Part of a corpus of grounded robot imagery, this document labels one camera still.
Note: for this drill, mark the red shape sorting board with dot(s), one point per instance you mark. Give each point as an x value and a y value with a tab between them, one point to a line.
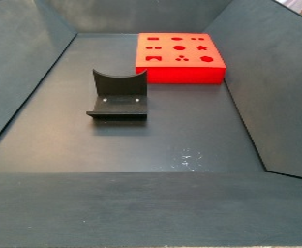
180	58

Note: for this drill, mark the black curved holder stand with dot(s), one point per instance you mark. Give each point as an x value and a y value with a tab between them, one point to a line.
121	96

